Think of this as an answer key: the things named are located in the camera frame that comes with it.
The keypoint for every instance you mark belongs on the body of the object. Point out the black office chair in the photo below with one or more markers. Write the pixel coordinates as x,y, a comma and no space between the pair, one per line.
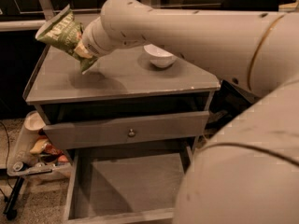
230,101

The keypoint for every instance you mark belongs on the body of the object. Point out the white ceramic bowl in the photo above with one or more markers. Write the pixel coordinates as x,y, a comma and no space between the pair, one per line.
159,57

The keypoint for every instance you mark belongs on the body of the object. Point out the metal railing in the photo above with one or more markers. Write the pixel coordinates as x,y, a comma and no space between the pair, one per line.
40,3

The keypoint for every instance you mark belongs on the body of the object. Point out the round metal drawer knob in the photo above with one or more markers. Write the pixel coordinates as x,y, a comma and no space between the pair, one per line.
131,133

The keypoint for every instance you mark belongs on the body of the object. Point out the black stand leg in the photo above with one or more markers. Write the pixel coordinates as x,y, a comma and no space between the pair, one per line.
10,212

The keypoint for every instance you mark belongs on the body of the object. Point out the closed grey top drawer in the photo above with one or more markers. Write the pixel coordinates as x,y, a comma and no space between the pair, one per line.
115,131

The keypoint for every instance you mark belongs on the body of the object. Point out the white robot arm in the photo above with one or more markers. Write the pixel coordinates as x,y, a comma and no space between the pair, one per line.
247,173

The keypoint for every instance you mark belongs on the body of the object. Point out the clear plastic snack bin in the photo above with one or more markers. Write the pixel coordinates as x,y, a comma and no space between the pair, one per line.
36,168

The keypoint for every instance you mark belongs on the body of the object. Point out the grey drawer cabinet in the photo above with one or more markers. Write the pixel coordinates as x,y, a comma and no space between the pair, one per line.
123,84

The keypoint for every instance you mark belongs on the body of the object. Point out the green jalapeno chip bag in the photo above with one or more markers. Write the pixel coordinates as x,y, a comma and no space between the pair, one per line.
63,32

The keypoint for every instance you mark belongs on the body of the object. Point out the open grey middle drawer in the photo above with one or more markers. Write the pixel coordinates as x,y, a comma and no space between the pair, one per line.
129,184

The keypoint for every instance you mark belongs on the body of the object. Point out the white bowl in bin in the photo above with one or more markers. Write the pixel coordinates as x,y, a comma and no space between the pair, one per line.
33,122

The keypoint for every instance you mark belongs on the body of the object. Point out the yellow snack bag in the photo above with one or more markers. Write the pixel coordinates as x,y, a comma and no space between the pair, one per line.
39,146

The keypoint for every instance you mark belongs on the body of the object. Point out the red snack bag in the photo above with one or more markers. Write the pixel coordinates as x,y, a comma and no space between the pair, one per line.
52,150

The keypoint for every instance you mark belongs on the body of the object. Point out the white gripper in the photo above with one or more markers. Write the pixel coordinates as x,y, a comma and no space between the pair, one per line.
90,44

